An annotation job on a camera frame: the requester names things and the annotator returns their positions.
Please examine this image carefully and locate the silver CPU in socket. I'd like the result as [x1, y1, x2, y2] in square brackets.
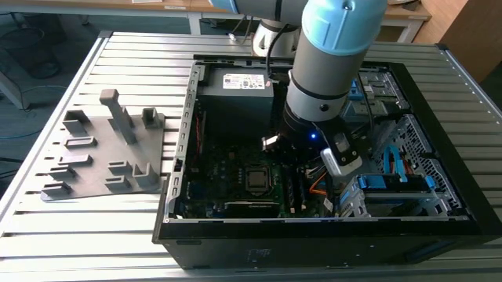
[245, 169, 273, 192]

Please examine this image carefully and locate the grey power supply unit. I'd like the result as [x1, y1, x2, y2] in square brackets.
[196, 69, 275, 142]

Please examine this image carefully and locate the blue disk carrier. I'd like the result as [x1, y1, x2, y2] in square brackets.
[356, 174, 436, 194]

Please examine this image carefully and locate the dark green motherboard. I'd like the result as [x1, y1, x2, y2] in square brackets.
[183, 140, 336, 220]

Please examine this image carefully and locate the black graphics card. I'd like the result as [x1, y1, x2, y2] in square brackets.
[223, 201, 283, 220]

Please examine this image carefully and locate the metal drive cage with latches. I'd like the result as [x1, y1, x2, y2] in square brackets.
[340, 69, 411, 142]

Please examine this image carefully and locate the metal disk bay cage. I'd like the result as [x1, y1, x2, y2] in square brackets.
[338, 174, 454, 220]

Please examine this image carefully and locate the black open PC case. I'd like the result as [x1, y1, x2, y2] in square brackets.
[151, 54, 500, 271]

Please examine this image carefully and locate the grey plastic parts rack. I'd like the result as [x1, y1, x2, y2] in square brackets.
[40, 89, 167, 203]

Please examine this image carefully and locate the wooden cabinet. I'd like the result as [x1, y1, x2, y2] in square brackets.
[411, 0, 502, 85]

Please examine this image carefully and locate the white furniture leg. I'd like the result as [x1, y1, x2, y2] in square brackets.
[0, 70, 29, 109]

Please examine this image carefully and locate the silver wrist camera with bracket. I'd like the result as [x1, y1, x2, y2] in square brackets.
[312, 120, 364, 177]

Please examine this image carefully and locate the orange wire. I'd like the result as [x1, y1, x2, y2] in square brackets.
[308, 173, 339, 196]

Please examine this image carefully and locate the blue flat data wire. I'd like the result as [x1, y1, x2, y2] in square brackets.
[382, 145, 410, 185]

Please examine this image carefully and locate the wooden desk with white frame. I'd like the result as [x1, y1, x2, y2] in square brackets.
[0, 0, 432, 43]

